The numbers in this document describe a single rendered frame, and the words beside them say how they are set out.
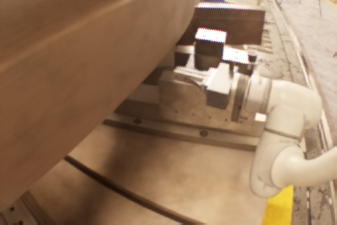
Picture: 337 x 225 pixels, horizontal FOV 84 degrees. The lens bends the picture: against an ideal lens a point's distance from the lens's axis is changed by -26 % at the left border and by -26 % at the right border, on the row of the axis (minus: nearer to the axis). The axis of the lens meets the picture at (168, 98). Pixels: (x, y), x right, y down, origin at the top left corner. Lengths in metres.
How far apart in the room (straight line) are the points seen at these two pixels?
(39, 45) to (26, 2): 0.14
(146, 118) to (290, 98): 0.91
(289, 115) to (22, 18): 0.60
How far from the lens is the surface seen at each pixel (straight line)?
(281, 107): 0.55
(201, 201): 1.06
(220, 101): 0.55
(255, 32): 2.31
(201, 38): 1.02
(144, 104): 1.27
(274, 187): 0.57
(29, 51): 0.41
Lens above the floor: 1.25
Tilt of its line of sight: 38 degrees down
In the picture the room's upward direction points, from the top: 1 degrees counter-clockwise
